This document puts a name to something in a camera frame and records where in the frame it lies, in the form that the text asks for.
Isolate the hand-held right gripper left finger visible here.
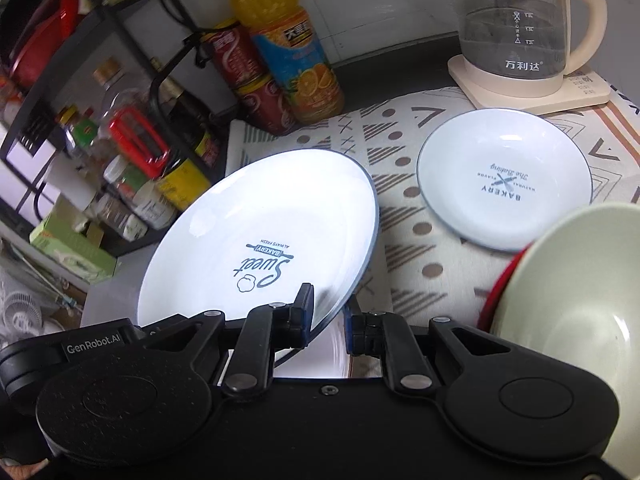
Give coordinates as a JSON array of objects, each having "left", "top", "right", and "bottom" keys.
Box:
[{"left": 135, "top": 282, "right": 317, "bottom": 395}]

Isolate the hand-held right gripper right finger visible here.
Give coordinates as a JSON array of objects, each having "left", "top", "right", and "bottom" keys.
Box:
[{"left": 345, "top": 296, "right": 506, "bottom": 393}]

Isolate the white plate flower print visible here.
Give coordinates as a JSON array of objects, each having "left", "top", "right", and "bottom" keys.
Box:
[{"left": 272, "top": 327, "right": 351, "bottom": 378}]

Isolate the white deep plate rolling-pin print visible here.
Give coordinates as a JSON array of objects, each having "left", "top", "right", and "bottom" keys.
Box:
[{"left": 136, "top": 152, "right": 380, "bottom": 333}]

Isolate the small white plate crossed-cutlery print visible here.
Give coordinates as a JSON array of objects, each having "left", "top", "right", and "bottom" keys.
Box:
[{"left": 416, "top": 108, "right": 594, "bottom": 252}]

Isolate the pale green bowl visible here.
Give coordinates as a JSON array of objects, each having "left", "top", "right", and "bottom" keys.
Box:
[{"left": 489, "top": 202, "right": 640, "bottom": 463}]

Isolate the white fan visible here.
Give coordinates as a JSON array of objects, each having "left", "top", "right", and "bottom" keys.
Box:
[{"left": 0, "top": 280, "right": 56, "bottom": 346}]

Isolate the green carton box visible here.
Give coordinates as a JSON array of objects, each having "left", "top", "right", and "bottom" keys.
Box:
[{"left": 29, "top": 210, "right": 118, "bottom": 286}]

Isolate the patterned fringed table mat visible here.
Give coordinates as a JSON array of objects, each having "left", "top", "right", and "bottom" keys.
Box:
[{"left": 227, "top": 80, "right": 640, "bottom": 341}]

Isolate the small glass jar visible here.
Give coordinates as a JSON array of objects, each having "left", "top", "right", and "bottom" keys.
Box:
[{"left": 92, "top": 192, "right": 148, "bottom": 241}]

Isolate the white-lidded small jar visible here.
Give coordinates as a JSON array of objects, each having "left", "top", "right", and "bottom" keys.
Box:
[{"left": 132, "top": 180, "right": 178, "bottom": 231}]

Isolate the red drink can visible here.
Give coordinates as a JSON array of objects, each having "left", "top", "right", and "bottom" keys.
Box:
[
  {"left": 200, "top": 22, "right": 266, "bottom": 91},
  {"left": 232, "top": 72, "right": 298, "bottom": 136}
]

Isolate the yellow-capped sauce bottle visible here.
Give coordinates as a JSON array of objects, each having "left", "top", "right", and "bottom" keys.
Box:
[{"left": 55, "top": 105, "right": 108, "bottom": 171}]

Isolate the orange juice bottle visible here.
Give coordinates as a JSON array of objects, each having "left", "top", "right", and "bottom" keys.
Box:
[{"left": 229, "top": 0, "right": 346, "bottom": 126}]

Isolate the black metal shelf rack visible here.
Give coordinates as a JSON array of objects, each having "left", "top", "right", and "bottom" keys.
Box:
[{"left": 0, "top": 0, "right": 236, "bottom": 171}]

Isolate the cream kettle base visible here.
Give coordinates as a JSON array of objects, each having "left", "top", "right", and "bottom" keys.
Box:
[{"left": 447, "top": 55, "right": 613, "bottom": 116}]

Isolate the red plastic basket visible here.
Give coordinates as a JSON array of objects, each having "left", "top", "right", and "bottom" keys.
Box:
[{"left": 7, "top": 0, "right": 83, "bottom": 91}]

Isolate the glass electric kettle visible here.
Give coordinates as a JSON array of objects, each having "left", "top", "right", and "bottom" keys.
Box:
[{"left": 432, "top": 0, "right": 608, "bottom": 93}]

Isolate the large red-handled soy sauce bottle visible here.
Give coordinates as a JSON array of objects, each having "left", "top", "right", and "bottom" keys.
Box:
[{"left": 97, "top": 57, "right": 216, "bottom": 211}]

